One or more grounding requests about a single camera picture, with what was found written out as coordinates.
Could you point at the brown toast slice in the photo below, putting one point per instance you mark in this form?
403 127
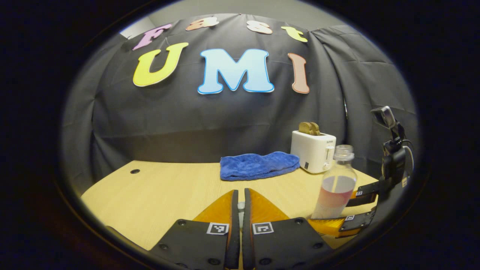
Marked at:
305 128
316 129

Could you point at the clear plastic water bottle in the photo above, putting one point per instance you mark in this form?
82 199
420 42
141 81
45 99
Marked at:
335 195

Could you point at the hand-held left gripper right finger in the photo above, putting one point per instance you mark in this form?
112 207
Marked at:
247 236

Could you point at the blue towel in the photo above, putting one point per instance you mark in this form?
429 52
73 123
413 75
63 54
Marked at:
258 165

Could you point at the white toaster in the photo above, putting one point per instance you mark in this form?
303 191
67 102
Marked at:
313 152

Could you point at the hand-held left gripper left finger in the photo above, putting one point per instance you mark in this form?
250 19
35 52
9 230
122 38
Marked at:
234 236

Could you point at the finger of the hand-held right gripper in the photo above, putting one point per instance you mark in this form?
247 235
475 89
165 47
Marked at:
369 193
360 224

